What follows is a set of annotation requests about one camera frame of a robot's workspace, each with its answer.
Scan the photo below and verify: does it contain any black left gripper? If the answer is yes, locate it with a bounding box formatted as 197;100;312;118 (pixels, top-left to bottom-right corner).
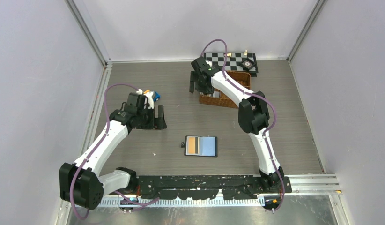
137;105;166;130

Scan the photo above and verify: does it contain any gold credit card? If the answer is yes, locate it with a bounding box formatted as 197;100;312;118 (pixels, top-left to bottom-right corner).
185;136;200;155

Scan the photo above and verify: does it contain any black leather card holder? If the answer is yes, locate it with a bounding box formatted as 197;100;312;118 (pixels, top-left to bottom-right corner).
180;135;218;157

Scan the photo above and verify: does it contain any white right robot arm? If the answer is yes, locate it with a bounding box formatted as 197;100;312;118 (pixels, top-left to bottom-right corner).
189;57;286;193

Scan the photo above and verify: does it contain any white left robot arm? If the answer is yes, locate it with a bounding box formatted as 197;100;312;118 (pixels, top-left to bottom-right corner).
59;93;167;210

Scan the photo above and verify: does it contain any blue toy car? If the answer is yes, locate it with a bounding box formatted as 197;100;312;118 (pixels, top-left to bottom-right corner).
153;91;160;102

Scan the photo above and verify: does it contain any woven wicker divided basket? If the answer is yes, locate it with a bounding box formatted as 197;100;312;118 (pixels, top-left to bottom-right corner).
199;71;252;108

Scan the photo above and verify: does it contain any black white chessboard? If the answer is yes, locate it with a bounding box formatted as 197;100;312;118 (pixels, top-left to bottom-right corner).
203;52;259;77

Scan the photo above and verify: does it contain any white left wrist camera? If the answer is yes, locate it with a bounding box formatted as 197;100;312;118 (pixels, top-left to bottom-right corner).
143;91;154;109

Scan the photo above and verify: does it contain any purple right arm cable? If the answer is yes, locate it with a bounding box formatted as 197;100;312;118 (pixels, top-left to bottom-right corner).
200;39;286;213

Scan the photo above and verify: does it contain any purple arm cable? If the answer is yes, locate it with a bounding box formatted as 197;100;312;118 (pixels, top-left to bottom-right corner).
200;39;286;213
69;83;161;220

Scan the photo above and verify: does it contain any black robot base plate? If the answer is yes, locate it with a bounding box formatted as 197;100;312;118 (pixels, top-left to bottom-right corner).
119;175;292;200

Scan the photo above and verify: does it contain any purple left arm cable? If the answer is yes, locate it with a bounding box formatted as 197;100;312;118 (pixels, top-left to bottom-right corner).
69;83;161;220

